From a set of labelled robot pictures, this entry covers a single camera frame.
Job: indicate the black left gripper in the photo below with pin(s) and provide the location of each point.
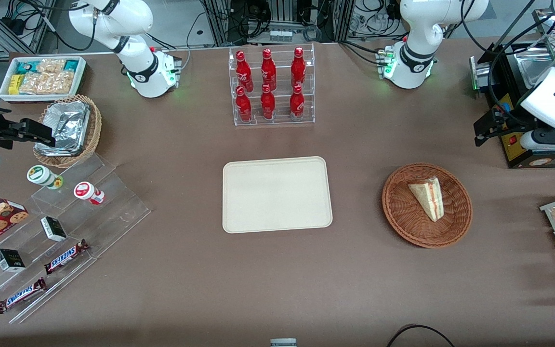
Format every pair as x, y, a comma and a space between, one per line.
509, 123

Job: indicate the triangular sandwich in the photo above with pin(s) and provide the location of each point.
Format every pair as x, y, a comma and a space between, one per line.
427, 200

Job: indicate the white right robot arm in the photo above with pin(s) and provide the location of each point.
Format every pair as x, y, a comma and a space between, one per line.
140, 58

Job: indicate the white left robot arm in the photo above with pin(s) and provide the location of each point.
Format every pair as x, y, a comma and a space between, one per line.
417, 48

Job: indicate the light tan wicker basket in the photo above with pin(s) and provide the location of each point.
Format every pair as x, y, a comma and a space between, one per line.
95, 127

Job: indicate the dark brown wicker basket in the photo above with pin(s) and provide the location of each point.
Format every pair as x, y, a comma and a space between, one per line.
403, 212

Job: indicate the beige plastic tray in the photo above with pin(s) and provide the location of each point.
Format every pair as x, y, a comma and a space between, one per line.
277, 195

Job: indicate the green lid yogurt cup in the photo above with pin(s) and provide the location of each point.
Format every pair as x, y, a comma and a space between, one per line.
41, 175

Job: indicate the black food warmer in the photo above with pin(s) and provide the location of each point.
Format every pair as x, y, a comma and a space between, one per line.
547, 159

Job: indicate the yellow snack packet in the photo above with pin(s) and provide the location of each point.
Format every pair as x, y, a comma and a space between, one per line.
15, 84

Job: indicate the clear cracker bag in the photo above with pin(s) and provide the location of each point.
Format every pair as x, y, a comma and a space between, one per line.
51, 65
46, 83

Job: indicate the teal snack packet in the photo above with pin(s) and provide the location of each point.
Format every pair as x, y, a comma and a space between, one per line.
26, 67
71, 64

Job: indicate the stainless steel pan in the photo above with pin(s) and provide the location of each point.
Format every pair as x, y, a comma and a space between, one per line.
535, 67

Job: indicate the red lid yogurt cup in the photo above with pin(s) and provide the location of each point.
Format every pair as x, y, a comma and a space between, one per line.
85, 191

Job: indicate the white plastic bin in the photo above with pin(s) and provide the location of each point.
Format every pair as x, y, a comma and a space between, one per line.
82, 77

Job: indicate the small black carton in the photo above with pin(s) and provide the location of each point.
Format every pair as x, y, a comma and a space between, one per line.
53, 229
10, 260

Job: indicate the clear acrylic stepped rack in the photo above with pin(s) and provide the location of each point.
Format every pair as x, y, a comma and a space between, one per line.
113, 212

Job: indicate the Snickers chocolate bar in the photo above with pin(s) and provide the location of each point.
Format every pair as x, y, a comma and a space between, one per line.
65, 257
21, 295

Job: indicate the red cola bottle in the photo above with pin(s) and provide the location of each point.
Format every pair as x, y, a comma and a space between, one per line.
244, 72
268, 71
244, 107
268, 105
297, 105
298, 67

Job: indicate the clear acrylic bottle rack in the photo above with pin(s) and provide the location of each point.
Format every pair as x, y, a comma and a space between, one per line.
282, 123

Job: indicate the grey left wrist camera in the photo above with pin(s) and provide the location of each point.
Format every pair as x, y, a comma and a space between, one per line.
547, 144

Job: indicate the aluminium frame rack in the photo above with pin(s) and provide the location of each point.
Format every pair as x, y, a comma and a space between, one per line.
217, 24

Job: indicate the grey metal bracket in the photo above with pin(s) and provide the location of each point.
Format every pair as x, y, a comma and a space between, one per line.
283, 343

